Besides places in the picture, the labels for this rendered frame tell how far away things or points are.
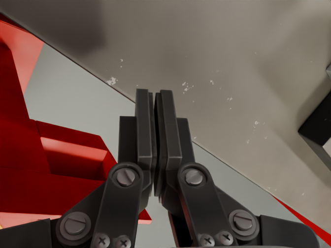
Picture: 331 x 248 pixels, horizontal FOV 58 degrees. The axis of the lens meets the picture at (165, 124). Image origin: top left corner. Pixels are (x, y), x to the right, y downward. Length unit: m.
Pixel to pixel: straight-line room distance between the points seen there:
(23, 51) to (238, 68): 0.78
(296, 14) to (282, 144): 0.12
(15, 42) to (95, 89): 0.35
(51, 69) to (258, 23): 0.93
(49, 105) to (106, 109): 0.22
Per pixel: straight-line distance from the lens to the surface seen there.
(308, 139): 0.31
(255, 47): 0.23
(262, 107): 0.26
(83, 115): 1.19
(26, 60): 0.96
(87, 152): 0.41
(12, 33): 0.94
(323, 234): 2.06
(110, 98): 1.19
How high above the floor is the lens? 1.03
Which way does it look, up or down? 49 degrees down
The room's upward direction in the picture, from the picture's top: 134 degrees clockwise
